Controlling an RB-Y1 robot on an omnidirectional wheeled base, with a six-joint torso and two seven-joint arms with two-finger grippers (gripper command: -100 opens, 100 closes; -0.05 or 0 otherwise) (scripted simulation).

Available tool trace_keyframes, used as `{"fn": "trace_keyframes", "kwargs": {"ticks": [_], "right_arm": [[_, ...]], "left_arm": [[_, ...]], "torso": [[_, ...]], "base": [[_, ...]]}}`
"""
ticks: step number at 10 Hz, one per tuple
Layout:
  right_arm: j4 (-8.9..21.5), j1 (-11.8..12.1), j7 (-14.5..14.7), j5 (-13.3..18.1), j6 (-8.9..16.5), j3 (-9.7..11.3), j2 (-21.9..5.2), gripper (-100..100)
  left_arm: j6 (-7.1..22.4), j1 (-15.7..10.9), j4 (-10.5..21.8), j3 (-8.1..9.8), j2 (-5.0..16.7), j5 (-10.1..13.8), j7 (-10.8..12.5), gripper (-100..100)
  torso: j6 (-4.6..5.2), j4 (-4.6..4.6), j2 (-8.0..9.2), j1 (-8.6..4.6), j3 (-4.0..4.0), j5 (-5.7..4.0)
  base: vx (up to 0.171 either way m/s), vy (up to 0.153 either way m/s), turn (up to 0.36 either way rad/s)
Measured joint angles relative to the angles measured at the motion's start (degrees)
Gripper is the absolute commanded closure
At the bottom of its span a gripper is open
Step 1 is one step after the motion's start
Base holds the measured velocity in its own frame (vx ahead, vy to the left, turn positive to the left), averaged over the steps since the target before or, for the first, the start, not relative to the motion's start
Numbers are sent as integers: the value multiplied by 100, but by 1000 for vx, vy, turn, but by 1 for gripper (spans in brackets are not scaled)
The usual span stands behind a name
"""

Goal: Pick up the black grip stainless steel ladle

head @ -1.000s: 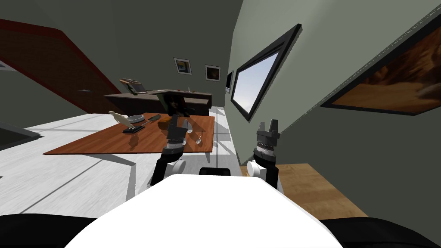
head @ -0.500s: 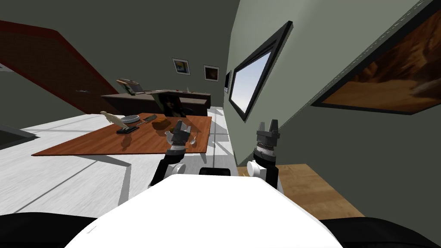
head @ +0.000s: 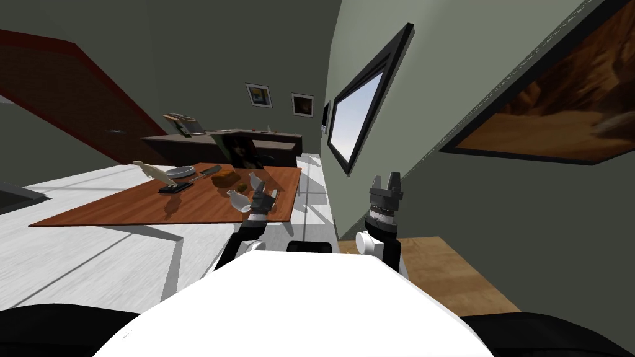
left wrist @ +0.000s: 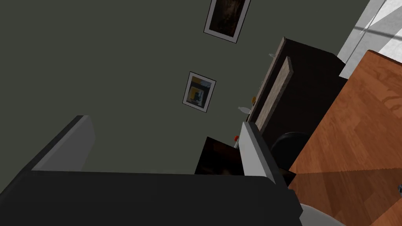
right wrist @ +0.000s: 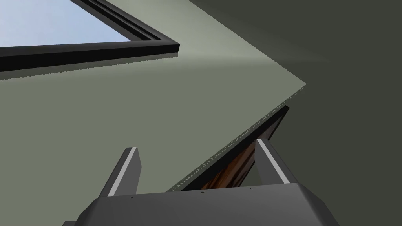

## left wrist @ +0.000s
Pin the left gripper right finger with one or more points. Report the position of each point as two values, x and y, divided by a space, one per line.
256 155

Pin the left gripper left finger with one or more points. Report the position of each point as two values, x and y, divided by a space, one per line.
67 148

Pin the dark cabinet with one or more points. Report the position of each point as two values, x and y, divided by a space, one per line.
220 158

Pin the dark wooden desk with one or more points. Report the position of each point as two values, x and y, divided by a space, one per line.
295 94

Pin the small framed yellow picture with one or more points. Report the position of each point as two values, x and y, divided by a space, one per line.
199 91

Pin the dark framed picture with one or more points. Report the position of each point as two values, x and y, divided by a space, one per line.
226 17

